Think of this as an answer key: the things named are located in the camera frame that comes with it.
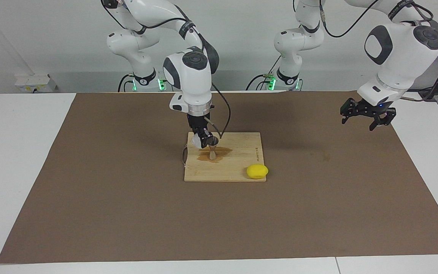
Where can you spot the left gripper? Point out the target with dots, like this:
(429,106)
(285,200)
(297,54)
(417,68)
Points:
(374,108)

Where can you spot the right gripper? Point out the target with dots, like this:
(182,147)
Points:
(197,121)

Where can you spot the small white cup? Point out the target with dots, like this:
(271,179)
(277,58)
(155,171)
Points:
(195,141)

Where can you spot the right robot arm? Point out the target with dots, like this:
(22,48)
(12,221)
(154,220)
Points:
(188,82)

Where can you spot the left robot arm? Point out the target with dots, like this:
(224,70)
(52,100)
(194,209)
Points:
(397,57)

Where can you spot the metal jigger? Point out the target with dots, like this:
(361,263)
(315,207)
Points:
(213,152)

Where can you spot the wooden cutting board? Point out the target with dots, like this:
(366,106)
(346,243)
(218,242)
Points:
(238,158)

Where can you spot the yellow lemon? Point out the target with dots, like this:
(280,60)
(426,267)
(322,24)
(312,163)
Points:
(257,171)

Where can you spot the white socket box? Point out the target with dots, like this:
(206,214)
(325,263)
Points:
(35,83)

